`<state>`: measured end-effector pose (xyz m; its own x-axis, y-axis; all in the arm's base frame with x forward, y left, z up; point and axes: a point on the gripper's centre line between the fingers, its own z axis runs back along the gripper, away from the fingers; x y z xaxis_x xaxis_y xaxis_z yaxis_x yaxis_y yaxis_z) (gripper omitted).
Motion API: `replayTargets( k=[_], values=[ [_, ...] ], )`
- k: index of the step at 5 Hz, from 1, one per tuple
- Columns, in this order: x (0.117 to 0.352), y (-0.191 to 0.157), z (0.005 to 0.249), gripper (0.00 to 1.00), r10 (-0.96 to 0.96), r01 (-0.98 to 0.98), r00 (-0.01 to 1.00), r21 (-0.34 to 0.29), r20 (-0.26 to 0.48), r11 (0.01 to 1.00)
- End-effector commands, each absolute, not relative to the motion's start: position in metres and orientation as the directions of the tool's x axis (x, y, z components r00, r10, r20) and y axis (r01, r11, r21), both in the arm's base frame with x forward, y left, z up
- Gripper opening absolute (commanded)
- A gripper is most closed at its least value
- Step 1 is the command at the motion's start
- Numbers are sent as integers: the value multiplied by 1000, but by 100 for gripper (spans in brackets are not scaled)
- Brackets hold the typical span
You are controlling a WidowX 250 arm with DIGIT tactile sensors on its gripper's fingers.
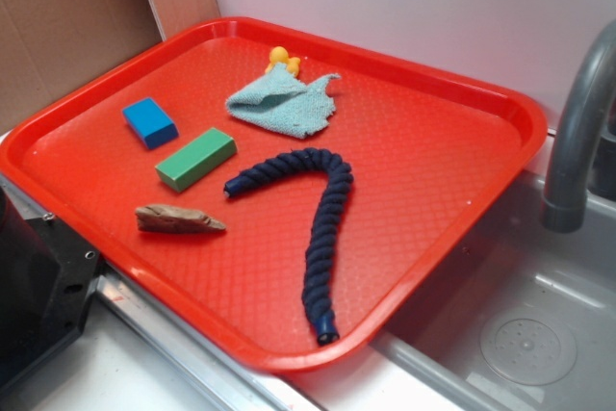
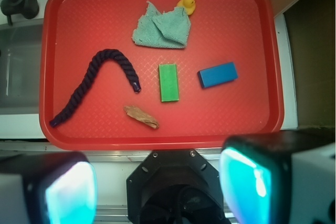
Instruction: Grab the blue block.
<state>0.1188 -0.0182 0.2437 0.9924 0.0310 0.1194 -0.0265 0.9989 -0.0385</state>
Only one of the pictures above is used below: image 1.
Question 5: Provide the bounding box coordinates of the red plastic tray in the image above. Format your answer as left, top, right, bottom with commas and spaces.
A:
1, 18, 547, 372

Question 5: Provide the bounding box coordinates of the brown wood piece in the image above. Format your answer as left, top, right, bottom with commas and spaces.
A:
135, 204, 226, 234

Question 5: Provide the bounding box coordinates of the brown cardboard panel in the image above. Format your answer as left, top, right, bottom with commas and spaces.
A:
1, 0, 219, 132

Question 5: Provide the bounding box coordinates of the dark blue twisted rope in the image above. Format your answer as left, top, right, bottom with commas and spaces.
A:
223, 149, 354, 347

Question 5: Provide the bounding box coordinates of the green rectangular block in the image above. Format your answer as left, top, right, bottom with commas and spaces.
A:
155, 128, 238, 193

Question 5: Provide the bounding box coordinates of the grey faucet spout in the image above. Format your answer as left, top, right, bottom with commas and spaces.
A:
540, 22, 615, 233

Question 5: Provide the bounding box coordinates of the grey plastic sink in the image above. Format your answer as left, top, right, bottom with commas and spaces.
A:
372, 144, 615, 410

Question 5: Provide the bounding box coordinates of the yellow rubber duck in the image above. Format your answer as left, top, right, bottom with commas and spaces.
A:
265, 46, 301, 77

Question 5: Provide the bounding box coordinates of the light blue cloth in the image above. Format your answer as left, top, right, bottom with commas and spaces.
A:
225, 64, 341, 140

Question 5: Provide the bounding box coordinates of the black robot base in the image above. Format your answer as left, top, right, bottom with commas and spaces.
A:
1, 193, 102, 395

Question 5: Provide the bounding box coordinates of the blue rectangular block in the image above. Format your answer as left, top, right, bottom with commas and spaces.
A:
122, 98, 179, 150

